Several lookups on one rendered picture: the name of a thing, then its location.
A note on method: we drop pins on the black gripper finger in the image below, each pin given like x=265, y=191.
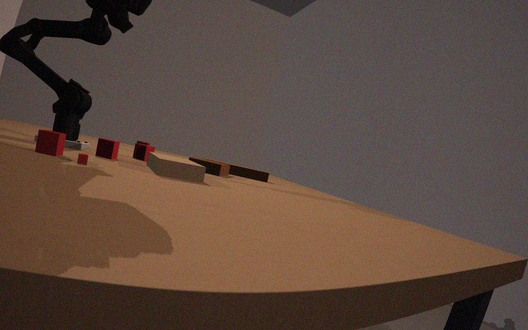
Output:
x=131, y=3

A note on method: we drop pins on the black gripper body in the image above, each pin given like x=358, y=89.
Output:
x=116, y=8

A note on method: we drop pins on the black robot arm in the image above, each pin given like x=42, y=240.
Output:
x=74, y=101

